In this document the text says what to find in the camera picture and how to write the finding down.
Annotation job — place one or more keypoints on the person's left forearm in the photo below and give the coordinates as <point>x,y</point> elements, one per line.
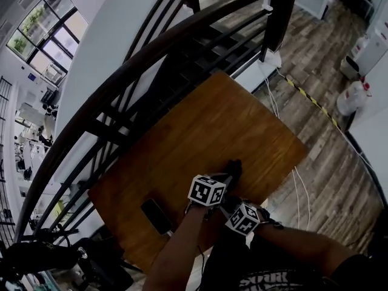
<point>172,253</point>

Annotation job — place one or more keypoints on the white charging plug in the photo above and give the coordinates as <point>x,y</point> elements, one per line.
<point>169,233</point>

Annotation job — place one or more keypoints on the black smartphone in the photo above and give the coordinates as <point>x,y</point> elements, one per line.
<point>156,217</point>

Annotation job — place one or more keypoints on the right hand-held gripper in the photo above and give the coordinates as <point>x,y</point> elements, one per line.
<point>244,220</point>

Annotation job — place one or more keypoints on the person's right forearm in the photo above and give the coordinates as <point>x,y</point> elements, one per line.
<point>303,247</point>

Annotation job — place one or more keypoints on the black printed shirt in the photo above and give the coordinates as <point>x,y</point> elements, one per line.
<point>272,271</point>

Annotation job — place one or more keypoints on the white power strip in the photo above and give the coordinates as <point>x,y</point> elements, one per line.
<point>271,58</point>

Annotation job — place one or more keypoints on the black backpack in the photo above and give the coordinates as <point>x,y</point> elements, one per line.
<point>39,258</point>

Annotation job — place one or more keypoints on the black chair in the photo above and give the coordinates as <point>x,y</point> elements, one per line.
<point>103,268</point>

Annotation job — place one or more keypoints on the large glass window front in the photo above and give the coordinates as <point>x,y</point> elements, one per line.
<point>45,32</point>

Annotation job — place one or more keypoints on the white cabinet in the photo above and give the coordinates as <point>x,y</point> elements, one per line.
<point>373,53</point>

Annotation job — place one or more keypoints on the dark staircase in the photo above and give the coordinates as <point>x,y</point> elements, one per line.
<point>218,50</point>

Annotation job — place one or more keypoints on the white waste bin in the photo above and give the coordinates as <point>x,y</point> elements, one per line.
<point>349,68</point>

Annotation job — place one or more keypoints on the white desk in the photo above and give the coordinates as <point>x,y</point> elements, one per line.
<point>376,132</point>

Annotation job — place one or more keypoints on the clear plastic water jug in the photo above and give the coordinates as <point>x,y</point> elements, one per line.
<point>353,97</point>

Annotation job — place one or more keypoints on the yellow black floor tape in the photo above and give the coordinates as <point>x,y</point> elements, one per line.
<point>306,94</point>

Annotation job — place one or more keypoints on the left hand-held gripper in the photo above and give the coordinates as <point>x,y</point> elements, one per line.
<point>206,191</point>

